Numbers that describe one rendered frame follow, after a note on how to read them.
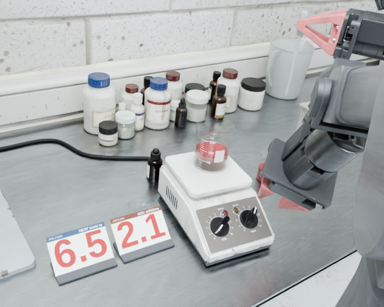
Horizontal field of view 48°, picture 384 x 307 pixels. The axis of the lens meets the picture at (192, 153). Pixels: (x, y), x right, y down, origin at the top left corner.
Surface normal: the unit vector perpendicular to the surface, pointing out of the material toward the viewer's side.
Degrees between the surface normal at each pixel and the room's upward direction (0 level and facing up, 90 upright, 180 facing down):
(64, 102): 90
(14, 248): 0
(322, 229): 0
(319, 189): 30
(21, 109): 90
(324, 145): 96
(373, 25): 90
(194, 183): 0
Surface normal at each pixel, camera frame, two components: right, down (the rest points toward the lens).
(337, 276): 0.11, -0.85
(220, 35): 0.57, 0.48
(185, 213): -0.89, 0.15
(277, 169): 0.29, -0.48
